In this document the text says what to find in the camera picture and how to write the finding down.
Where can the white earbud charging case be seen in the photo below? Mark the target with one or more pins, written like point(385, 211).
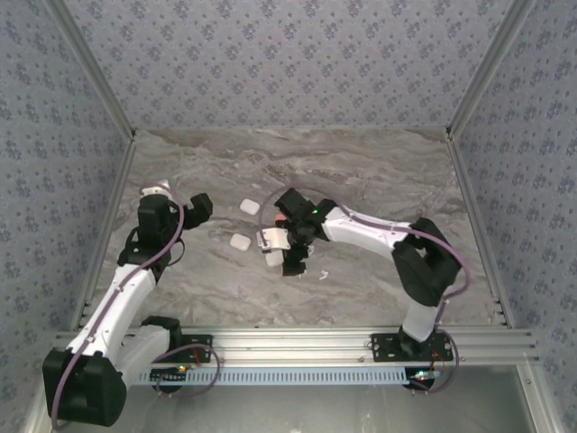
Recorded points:
point(250, 207)
point(272, 260)
point(240, 242)

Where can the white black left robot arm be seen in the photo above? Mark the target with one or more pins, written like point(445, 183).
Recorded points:
point(128, 306)

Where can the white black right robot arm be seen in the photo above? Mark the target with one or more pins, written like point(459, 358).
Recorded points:
point(428, 270)

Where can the pink earbud charging case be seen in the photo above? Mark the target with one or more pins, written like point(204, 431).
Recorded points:
point(279, 219)

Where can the black control board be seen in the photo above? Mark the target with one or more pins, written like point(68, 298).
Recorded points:
point(169, 376)
point(421, 381)

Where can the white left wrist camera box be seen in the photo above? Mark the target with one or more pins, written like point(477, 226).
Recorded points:
point(151, 192)

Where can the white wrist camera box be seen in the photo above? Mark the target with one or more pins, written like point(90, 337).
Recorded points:
point(151, 192)
point(272, 236)

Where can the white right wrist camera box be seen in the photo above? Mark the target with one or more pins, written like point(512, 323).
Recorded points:
point(272, 236)

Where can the aluminium frame rail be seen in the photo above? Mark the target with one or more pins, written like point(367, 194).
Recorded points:
point(538, 401)
point(35, 417)
point(479, 225)
point(107, 225)

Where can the slotted aluminium base rail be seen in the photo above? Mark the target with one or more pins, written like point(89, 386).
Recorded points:
point(293, 345)

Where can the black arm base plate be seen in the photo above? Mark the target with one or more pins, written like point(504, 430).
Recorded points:
point(205, 338)
point(383, 349)

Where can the aluminium frame post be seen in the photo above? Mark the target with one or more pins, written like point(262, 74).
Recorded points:
point(95, 67)
point(488, 67)

